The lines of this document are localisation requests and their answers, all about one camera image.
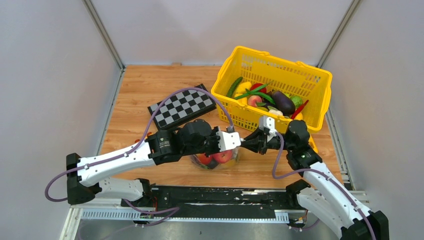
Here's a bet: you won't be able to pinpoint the white garlic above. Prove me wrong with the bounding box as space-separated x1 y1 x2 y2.
268 109 284 116

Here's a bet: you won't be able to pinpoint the yellow bell pepper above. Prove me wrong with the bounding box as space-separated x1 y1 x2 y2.
233 81 252 105

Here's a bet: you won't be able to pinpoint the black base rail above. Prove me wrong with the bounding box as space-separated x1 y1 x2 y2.
131 185 306 219

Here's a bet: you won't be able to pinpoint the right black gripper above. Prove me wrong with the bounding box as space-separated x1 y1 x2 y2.
240 126 294 155

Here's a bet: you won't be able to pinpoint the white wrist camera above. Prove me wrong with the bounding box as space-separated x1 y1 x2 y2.
216 131 241 152
258 115 277 142

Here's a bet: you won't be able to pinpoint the black grey chessboard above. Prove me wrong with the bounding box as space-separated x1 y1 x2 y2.
151 89 217 130

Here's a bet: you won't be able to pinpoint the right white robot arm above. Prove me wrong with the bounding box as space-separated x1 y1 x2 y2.
241 116 390 240

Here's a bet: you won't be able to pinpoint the red bell pepper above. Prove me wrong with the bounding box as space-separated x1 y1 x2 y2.
250 83 268 94

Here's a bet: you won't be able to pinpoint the yellow triangle frame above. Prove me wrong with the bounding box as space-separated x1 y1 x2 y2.
308 136 319 153

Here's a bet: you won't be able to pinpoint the green bean pods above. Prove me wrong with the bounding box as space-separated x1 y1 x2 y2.
234 89 275 104

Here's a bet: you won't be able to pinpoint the red chili pepper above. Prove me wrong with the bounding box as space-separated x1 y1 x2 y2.
290 100 309 120

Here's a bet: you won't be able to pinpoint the clear polka dot zip bag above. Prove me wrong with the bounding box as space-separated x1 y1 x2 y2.
190 147 240 171

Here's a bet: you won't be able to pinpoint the yellow lemon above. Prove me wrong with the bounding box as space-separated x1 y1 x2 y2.
294 112 304 121

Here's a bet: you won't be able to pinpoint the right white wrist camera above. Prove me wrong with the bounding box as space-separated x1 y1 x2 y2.
258 115 277 142

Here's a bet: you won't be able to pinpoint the yellow plastic basket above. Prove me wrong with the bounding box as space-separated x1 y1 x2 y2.
210 46 333 133

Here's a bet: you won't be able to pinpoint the green cucumber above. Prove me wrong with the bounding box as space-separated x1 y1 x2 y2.
225 76 243 98

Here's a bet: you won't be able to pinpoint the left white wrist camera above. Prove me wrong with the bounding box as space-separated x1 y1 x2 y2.
216 131 241 152

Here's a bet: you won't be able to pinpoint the green lettuce head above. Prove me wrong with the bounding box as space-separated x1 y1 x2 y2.
290 95 304 109

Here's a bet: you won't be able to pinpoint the red apple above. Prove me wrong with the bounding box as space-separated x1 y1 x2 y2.
212 150 233 164

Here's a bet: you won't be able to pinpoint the pink peach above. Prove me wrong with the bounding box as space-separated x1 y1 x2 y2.
247 95 263 108

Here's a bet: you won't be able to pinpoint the yellow toy car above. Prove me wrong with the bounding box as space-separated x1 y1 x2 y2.
134 132 153 143

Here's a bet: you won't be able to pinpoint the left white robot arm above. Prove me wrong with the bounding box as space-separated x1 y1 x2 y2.
66 119 222 207

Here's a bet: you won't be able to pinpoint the purple eggplant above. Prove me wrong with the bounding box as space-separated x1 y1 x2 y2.
271 91 296 116

